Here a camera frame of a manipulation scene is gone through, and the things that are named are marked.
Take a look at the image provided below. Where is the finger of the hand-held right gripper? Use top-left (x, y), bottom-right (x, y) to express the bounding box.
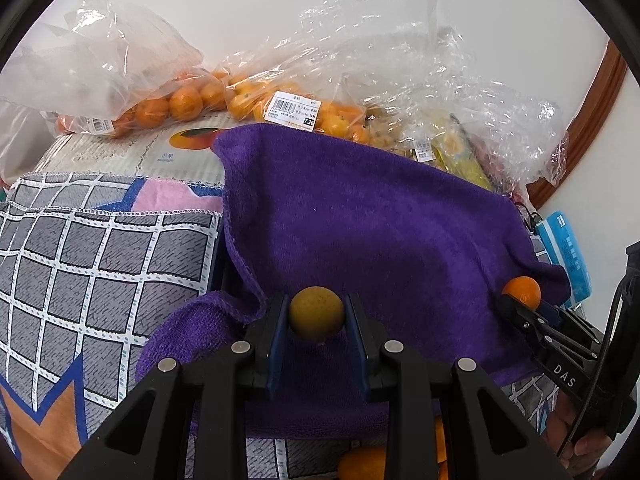
top-left (539, 302), bottom-right (601, 343)
top-left (500, 294), bottom-right (601, 361)

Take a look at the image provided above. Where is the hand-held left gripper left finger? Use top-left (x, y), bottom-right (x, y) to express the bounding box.
top-left (55, 292), bottom-right (292, 480)

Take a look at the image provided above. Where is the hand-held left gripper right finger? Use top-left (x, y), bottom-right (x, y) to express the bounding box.
top-left (344, 292), bottom-right (561, 480)

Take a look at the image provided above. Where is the small orange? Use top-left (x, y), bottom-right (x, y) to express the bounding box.
top-left (501, 276), bottom-right (542, 311)

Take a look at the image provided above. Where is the yellow-green round fruit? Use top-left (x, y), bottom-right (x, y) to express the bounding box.
top-left (289, 286), bottom-right (346, 343)

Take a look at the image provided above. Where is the purple towel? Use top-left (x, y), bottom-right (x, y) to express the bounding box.
top-left (136, 122), bottom-right (572, 438)

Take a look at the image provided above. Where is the person's right hand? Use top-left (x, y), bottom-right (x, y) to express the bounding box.
top-left (545, 392), bottom-right (617, 476)

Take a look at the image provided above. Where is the blue tissue packet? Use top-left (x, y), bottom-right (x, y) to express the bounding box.
top-left (532, 210), bottom-right (593, 306)

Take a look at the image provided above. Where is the bagged dark red fruit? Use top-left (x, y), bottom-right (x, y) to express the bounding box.
top-left (475, 135), bottom-right (521, 196)

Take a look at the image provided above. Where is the bagged yellow fruit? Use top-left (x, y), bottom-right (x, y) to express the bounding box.
top-left (400, 115), bottom-right (496, 191)

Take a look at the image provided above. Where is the grey grid printed blanket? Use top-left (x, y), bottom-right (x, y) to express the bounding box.
top-left (0, 172), bottom-right (558, 480)

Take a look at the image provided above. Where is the clear plastic bag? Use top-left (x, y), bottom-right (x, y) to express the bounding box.
top-left (370, 35), bottom-right (571, 196)
top-left (0, 0), bottom-right (206, 141)
top-left (212, 0), bottom-right (451, 151)

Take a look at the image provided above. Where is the pile of bagged oranges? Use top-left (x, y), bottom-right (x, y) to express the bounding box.
top-left (55, 72), bottom-right (230, 138)
top-left (227, 72), bottom-right (373, 146)

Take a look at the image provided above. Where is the white plastic bag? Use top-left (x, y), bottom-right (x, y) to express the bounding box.
top-left (0, 100), bottom-right (61, 181)

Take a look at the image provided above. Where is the black cable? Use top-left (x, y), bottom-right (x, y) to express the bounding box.
top-left (512, 202), bottom-right (546, 233)

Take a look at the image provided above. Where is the brown wooden door frame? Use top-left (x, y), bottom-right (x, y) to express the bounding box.
top-left (525, 40), bottom-right (628, 211)

